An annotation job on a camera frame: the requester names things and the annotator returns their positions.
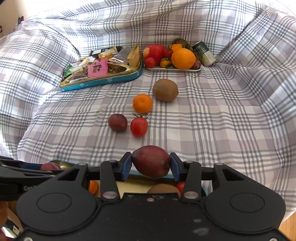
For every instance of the green drink can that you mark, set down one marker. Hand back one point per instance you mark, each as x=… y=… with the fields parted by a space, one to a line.
x=203 y=53

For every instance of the kiwi behind on plate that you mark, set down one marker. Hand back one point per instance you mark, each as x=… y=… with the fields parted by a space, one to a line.
x=183 y=42

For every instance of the small mandarin on plate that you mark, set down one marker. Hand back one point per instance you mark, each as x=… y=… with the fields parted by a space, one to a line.
x=165 y=63

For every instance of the silver foil snack packet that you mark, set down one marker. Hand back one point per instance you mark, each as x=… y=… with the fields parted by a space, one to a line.
x=121 y=56

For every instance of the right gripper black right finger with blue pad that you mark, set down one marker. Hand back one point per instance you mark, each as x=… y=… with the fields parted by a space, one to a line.
x=189 y=172

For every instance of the white fruit plate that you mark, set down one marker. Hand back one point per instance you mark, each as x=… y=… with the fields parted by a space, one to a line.
x=172 y=69

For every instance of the small red tomato on plate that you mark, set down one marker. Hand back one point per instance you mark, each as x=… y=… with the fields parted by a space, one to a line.
x=150 y=62

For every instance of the brown paper snack bag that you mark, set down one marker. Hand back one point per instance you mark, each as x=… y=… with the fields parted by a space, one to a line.
x=134 y=56

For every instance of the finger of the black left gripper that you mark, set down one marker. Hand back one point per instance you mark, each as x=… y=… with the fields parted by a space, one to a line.
x=18 y=177

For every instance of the gold tin tray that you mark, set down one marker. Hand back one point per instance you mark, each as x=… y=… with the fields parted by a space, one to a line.
x=134 y=184

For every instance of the orange behind on plate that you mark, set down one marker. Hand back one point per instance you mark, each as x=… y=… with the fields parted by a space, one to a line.
x=175 y=47

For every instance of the small mandarin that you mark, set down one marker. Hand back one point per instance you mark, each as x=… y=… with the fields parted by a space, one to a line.
x=93 y=186
x=165 y=63

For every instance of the teal tin snack tray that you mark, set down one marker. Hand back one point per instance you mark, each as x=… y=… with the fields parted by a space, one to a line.
x=75 y=75

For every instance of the plum on plate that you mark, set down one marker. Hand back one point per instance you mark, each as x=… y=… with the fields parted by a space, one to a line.
x=196 y=65

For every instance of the brown kiwi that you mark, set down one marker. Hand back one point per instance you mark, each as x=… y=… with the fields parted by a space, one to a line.
x=165 y=90
x=164 y=188

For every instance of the dark plum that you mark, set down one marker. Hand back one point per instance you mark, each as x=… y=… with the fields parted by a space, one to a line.
x=117 y=122
x=50 y=166
x=151 y=161

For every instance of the red apple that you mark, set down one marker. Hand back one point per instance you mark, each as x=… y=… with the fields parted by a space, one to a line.
x=155 y=51

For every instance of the large orange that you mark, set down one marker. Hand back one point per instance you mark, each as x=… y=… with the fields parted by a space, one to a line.
x=183 y=59

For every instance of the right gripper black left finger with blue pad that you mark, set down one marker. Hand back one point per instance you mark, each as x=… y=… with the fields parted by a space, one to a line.
x=112 y=171

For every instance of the strawberry-like red tomato plate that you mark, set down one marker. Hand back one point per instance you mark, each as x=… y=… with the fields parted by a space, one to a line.
x=167 y=52

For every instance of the pink snack packet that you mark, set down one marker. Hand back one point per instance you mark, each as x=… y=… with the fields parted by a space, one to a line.
x=98 y=68

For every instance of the plaid sofa cover cloth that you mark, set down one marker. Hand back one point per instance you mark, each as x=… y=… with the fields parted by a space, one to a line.
x=239 y=111

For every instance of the red tomato with stem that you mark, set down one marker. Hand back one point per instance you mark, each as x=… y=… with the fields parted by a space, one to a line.
x=180 y=186

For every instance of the red cherry tomato on cloth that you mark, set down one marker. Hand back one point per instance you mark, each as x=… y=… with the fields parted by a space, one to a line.
x=139 y=126

